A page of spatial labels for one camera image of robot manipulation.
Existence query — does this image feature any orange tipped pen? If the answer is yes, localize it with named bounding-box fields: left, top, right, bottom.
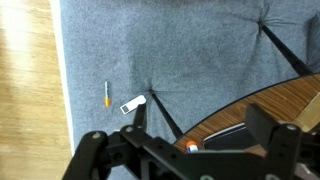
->
left=104, top=81, right=111, bottom=107

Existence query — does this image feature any orange cap glue stick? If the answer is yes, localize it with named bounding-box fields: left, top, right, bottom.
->
left=186, top=141, right=199, bottom=153

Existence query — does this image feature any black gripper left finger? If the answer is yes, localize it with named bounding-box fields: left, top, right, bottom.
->
left=120, top=104, right=147, bottom=147

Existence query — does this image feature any cardboard box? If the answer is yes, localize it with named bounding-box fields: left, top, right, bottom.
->
left=292, top=93, right=320, bottom=132

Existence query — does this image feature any round wooden side table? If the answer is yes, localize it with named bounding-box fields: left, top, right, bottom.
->
left=151, top=25, right=320, bottom=150

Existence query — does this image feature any black case on table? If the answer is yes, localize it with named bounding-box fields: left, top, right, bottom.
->
left=203, top=123, right=257, bottom=150

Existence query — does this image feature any grey mattress blanket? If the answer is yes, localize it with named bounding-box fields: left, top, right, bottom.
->
left=51, top=0, right=320, bottom=147

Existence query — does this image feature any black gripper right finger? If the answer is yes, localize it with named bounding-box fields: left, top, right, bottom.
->
left=245, top=104, right=301, bottom=157

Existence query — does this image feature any white remote control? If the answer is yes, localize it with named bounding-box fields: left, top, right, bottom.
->
left=120, top=95, right=146, bottom=114

